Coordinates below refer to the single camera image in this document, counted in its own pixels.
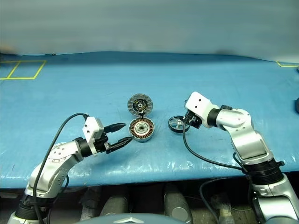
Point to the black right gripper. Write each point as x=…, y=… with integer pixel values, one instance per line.
x=193, y=119

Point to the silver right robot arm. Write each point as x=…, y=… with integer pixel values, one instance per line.
x=245, y=137

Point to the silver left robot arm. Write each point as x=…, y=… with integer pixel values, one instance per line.
x=56, y=158

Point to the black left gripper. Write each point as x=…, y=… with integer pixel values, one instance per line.
x=102, y=144

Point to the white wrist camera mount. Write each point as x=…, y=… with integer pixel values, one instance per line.
x=199, y=102
x=92, y=127

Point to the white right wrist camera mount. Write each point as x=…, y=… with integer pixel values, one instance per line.
x=199, y=102

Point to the grey robot torso with logo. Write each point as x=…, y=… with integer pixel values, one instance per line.
x=133, y=220

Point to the blue plastic table cover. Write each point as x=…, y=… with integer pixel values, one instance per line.
x=210, y=81

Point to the silver motor cover circuit board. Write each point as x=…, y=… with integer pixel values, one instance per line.
x=140, y=105

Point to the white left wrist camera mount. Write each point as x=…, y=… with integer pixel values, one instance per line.
x=92, y=127

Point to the black motor rotor wheel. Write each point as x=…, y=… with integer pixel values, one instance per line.
x=170, y=123

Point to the silver motor base copper windings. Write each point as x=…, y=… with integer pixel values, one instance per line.
x=142, y=128

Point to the grey rounded shape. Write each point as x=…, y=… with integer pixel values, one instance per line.
x=177, y=205
x=114, y=205

